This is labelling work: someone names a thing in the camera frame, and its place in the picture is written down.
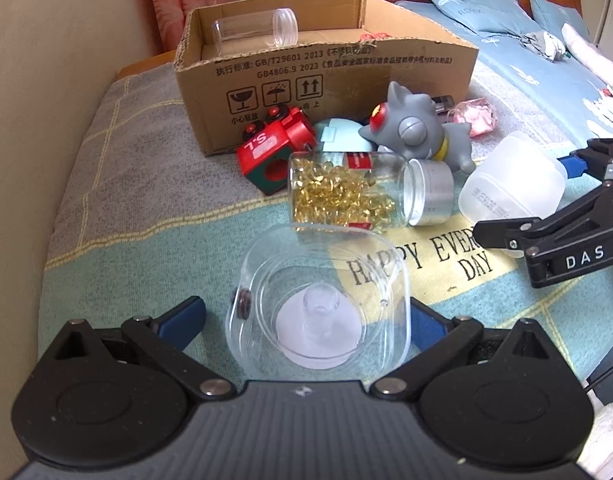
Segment grey crumpled cloth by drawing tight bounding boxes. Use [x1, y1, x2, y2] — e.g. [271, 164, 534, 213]
[519, 30, 567, 61]

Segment clear square plastic container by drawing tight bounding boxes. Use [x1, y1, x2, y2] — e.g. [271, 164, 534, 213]
[225, 224, 412, 381]

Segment capsule bottle with silver cap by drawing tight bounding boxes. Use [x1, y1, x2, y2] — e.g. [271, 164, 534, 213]
[286, 151, 455, 233]

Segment white folded cloth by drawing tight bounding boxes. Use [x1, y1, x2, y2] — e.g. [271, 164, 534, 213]
[561, 22, 613, 91]

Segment translucent white jar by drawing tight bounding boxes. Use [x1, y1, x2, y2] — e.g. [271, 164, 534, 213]
[457, 131, 568, 259]

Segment wooden bed frame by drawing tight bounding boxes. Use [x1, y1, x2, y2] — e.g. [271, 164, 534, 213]
[117, 50, 177, 78]

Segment white fluffy towel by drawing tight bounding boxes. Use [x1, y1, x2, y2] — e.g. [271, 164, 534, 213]
[581, 400, 613, 480]

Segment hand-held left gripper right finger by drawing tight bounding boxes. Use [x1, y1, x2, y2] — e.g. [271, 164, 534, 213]
[369, 306, 567, 397]

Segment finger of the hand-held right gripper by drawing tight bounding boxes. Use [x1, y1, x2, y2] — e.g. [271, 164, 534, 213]
[473, 180, 613, 289]
[558, 137, 613, 181]

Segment brown cardboard box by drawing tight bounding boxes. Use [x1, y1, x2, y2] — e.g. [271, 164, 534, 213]
[174, 0, 480, 156]

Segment blue bed sheet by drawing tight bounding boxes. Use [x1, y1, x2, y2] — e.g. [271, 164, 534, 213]
[394, 0, 613, 136]

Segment grey monster figurine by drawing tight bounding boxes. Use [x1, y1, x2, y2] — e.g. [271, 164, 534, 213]
[357, 80, 476, 175]

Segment pink curtain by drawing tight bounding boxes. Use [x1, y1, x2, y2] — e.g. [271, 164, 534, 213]
[145, 0, 227, 56]

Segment pink crystal charm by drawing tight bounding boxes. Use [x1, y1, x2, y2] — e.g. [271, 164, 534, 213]
[445, 97, 497, 138]

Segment light blue plastic toy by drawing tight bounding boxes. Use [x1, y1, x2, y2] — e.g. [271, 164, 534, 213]
[314, 117, 382, 153]

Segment blue flower print pillow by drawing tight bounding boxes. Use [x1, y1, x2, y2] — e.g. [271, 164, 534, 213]
[527, 0, 587, 36]
[417, 0, 537, 36]

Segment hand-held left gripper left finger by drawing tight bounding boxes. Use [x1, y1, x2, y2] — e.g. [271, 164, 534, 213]
[51, 296, 236, 402]

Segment clear tube with white cap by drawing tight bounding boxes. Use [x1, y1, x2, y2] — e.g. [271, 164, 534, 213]
[214, 7, 298, 45]

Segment red toy block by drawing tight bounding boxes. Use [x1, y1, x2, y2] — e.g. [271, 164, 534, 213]
[236, 105, 317, 195]

